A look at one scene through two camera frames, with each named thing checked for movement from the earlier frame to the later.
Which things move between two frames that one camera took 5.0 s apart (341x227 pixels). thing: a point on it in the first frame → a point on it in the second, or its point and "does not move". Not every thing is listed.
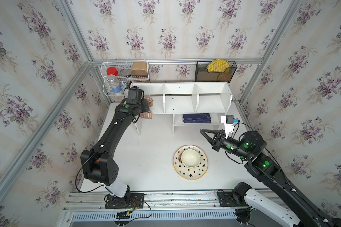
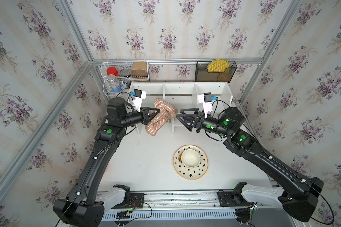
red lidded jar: [112, 70] does not move
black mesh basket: [202, 75] does not move
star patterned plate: [191, 162] does not move
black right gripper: [219, 142] → [199, 119]
